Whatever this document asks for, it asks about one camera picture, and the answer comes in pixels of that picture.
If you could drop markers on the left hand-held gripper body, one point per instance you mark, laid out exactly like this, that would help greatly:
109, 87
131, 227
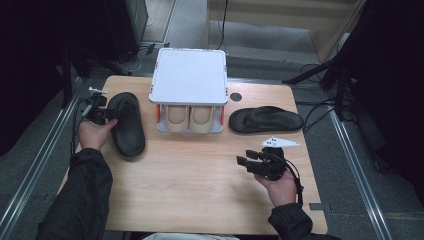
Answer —
98, 111

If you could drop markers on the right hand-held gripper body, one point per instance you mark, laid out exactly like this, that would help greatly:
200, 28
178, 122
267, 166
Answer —
273, 165

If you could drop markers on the black flip-flop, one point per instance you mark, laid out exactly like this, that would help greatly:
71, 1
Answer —
128, 130
266, 120

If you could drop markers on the cream clog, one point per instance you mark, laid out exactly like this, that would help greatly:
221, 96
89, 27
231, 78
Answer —
201, 118
176, 118

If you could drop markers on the white shoe rack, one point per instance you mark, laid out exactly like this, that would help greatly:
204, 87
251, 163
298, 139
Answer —
190, 76

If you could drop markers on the person's left hand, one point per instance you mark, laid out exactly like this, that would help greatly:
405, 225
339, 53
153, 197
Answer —
93, 135

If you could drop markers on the person's right hand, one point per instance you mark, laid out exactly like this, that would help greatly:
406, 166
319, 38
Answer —
281, 190

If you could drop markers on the black metal stand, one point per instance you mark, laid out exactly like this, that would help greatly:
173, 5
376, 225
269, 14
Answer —
68, 76

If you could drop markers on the black table grommet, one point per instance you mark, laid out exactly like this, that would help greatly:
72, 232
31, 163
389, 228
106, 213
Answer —
236, 97

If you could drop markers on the grey tape strip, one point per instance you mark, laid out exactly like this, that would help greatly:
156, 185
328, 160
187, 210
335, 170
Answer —
318, 207

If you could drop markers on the black cabinet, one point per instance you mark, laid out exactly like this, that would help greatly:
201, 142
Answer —
128, 26

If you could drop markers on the person's light trousers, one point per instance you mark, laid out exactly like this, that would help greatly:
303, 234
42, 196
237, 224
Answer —
193, 237

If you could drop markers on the black tripod stand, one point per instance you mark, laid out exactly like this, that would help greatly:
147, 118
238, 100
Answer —
340, 86

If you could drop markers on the wooden platform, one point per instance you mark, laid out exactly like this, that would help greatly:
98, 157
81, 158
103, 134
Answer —
266, 20

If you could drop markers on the metal floor rail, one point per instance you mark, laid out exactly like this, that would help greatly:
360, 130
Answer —
40, 156
358, 173

